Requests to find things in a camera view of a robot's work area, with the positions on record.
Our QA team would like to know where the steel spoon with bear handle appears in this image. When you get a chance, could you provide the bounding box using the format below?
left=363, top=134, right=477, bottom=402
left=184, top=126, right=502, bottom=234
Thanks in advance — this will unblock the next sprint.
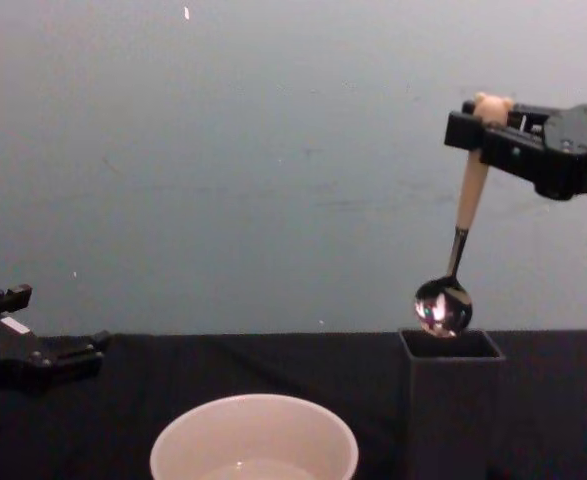
left=412, top=91, right=516, bottom=340

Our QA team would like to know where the white round bowl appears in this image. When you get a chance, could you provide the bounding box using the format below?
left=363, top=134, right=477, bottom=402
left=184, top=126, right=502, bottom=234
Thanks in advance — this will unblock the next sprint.
left=149, top=393, right=360, bottom=480

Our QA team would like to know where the black table cloth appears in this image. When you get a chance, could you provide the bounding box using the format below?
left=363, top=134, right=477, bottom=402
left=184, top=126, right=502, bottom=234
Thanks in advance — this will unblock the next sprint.
left=0, top=328, right=587, bottom=480

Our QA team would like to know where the black square utensil holder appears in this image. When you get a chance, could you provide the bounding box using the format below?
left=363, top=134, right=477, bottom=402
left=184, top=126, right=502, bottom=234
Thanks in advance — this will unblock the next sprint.
left=397, top=327, right=507, bottom=480

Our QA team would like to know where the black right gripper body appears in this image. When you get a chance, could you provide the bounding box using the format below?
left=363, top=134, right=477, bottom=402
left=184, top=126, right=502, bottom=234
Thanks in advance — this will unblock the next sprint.
left=533, top=103, right=587, bottom=202

